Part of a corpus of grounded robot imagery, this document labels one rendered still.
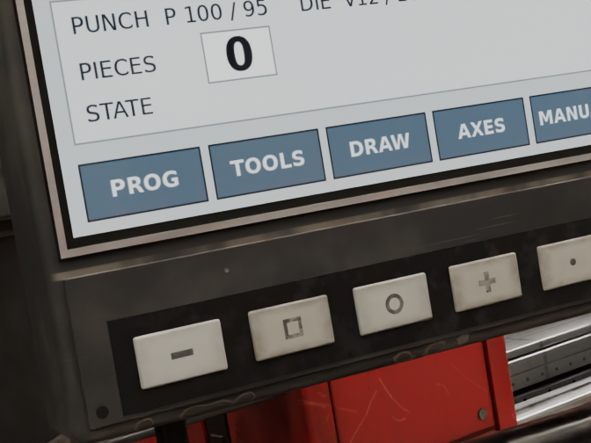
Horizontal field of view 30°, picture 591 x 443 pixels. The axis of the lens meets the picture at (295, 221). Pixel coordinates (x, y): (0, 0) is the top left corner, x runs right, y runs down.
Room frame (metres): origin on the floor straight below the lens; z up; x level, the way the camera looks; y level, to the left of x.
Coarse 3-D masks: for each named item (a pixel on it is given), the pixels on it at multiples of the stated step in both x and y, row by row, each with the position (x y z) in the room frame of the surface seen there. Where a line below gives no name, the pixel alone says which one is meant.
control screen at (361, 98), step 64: (64, 0) 0.44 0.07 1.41; (128, 0) 0.45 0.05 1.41; (192, 0) 0.46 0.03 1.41; (256, 0) 0.47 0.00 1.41; (320, 0) 0.48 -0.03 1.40; (384, 0) 0.50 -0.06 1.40; (448, 0) 0.51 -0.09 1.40; (512, 0) 0.53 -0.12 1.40; (576, 0) 0.54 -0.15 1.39; (64, 64) 0.43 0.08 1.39; (128, 64) 0.44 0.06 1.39; (192, 64) 0.46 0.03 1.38; (320, 64) 0.48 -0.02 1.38; (384, 64) 0.49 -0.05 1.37; (448, 64) 0.51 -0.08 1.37; (512, 64) 0.52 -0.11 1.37; (576, 64) 0.54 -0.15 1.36; (64, 128) 0.43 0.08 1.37; (128, 128) 0.44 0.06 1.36; (192, 128) 0.45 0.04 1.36; (256, 128) 0.47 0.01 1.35; (320, 128) 0.48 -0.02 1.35; (384, 128) 0.49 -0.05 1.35; (448, 128) 0.51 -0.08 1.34; (512, 128) 0.52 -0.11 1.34; (576, 128) 0.54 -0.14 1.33; (128, 192) 0.44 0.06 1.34; (192, 192) 0.45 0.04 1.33; (256, 192) 0.46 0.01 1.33; (320, 192) 0.48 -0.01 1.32
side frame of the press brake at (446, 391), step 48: (336, 384) 0.96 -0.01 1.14; (384, 384) 0.99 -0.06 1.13; (432, 384) 1.02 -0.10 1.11; (480, 384) 1.05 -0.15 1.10; (192, 432) 1.10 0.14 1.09; (240, 432) 1.03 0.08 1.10; (288, 432) 0.96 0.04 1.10; (336, 432) 0.95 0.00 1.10; (384, 432) 0.98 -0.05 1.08; (432, 432) 1.01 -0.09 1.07; (480, 432) 1.05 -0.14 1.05
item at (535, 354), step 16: (576, 320) 1.92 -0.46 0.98; (512, 336) 1.87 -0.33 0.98; (528, 336) 1.84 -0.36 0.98; (544, 336) 1.82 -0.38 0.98; (560, 336) 1.82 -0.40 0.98; (576, 336) 1.84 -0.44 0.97; (512, 352) 1.75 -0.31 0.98; (528, 352) 1.77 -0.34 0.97; (544, 352) 1.79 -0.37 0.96; (560, 352) 1.81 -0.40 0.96; (576, 352) 1.83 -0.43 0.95; (512, 368) 1.74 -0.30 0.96; (528, 368) 1.76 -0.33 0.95; (544, 368) 1.79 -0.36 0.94; (560, 368) 1.81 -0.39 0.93; (576, 368) 1.84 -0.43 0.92; (512, 384) 1.74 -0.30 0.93; (528, 384) 1.76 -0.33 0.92; (544, 384) 1.80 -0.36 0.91; (560, 384) 1.81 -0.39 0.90
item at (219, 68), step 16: (208, 32) 0.46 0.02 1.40; (224, 32) 0.46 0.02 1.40; (240, 32) 0.47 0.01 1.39; (256, 32) 0.47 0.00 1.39; (208, 48) 0.46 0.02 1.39; (224, 48) 0.46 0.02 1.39; (240, 48) 0.47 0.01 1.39; (256, 48) 0.47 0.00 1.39; (272, 48) 0.47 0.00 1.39; (208, 64) 0.46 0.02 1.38; (224, 64) 0.46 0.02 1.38; (240, 64) 0.46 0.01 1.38; (256, 64) 0.47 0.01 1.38; (272, 64) 0.47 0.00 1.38; (208, 80) 0.46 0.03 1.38; (224, 80) 0.46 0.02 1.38
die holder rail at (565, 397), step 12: (576, 384) 1.51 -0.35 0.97; (588, 384) 1.52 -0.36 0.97; (540, 396) 1.48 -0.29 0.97; (552, 396) 1.47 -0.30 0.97; (564, 396) 1.46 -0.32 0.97; (576, 396) 1.45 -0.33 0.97; (588, 396) 1.46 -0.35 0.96; (516, 408) 1.44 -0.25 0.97; (528, 408) 1.44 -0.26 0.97; (540, 408) 1.42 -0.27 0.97; (552, 408) 1.42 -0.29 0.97; (564, 408) 1.43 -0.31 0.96; (528, 420) 1.39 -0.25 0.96
